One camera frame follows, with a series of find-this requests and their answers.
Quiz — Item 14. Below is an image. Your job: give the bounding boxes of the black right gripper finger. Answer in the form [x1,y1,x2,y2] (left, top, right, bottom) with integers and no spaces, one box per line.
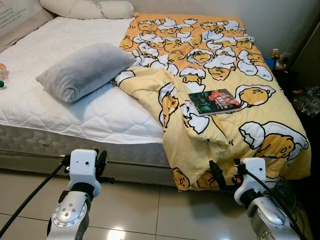
[209,161,226,188]

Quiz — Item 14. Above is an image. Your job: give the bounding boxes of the dark red cover book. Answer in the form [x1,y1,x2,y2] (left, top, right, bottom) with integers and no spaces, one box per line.
[187,88,243,117]

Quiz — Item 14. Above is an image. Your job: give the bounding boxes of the grey plush pillow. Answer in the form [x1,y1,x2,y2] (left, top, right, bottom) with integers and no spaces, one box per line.
[35,42,138,104]

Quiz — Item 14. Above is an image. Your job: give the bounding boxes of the yellow cartoon egg blanket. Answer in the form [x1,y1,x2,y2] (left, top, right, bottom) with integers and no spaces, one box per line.
[112,12,312,193]

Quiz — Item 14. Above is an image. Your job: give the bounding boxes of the orange label bottle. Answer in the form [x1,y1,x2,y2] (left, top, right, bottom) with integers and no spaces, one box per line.
[0,62,10,90]

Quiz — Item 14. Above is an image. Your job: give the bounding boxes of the beige bed base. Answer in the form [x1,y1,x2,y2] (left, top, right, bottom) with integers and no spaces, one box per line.
[0,149,177,187]

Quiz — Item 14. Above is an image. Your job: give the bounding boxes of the white quilted mattress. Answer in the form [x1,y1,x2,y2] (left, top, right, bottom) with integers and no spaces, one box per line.
[0,16,173,168]

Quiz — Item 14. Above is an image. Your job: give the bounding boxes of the crumpled clear plastic wrap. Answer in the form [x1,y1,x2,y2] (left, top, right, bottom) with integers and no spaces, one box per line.
[292,86,320,117]

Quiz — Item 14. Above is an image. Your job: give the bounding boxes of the black nightstand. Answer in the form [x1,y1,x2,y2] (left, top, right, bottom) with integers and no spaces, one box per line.
[272,67,320,166]

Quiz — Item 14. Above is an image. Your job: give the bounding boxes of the small blue object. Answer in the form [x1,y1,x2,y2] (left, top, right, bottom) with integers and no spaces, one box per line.
[265,56,277,71]

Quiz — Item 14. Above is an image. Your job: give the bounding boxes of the small brown figurine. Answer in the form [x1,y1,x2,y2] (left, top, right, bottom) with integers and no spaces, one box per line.
[270,48,292,71]

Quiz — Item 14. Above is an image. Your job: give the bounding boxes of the dark brown cabinet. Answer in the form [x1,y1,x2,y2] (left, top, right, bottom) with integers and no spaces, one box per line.
[289,20,320,76]

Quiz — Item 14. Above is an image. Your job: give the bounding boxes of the long beige bolster pillow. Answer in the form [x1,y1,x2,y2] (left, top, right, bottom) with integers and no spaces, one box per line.
[39,0,135,21]

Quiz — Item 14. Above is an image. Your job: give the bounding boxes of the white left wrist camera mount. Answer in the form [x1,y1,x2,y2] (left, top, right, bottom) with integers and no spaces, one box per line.
[67,149,100,197]

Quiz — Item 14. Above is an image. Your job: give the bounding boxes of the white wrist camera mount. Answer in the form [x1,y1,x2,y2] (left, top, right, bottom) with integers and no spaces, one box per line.
[234,157,267,202]
[67,149,100,197]

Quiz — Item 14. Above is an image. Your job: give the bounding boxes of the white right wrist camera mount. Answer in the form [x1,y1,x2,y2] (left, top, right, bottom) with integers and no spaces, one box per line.
[234,157,267,202]

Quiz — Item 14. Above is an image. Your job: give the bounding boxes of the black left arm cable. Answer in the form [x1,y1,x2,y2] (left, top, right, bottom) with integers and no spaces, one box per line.
[0,155,71,223]

